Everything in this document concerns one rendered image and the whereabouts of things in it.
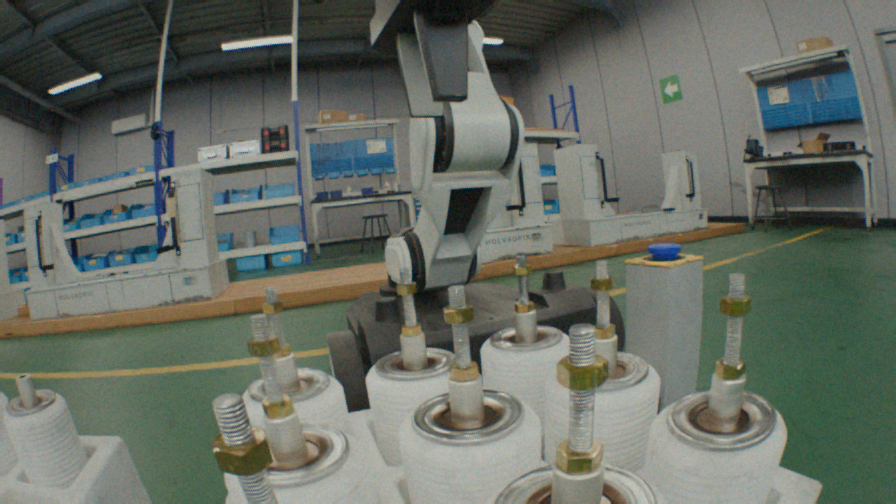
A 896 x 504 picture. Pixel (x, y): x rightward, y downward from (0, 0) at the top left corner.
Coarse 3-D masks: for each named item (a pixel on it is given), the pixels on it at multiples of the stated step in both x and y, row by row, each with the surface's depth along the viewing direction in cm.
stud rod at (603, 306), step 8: (600, 264) 29; (600, 272) 29; (600, 296) 29; (608, 296) 29; (600, 304) 29; (608, 304) 29; (600, 312) 29; (608, 312) 29; (600, 320) 29; (608, 320) 29
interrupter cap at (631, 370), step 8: (624, 352) 32; (624, 360) 31; (632, 360) 30; (640, 360) 30; (624, 368) 29; (632, 368) 29; (640, 368) 28; (648, 368) 28; (616, 376) 28; (624, 376) 27; (632, 376) 27; (640, 376) 27; (608, 384) 27; (616, 384) 26; (624, 384) 26; (632, 384) 26
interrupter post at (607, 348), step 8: (616, 336) 29; (600, 344) 29; (608, 344) 28; (616, 344) 29; (600, 352) 29; (608, 352) 29; (616, 352) 29; (608, 360) 29; (616, 360) 29; (608, 368) 29; (616, 368) 29; (608, 376) 29
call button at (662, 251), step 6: (654, 246) 42; (660, 246) 41; (666, 246) 41; (672, 246) 40; (678, 246) 41; (648, 252) 43; (654, 252) 41; (660, 252) 41; (666, 252) 40; (672, 252) 40; (678, 252) 40; (654, 258) 42; (660, 258) 41; (666, 258) 41; (672, 258) 41
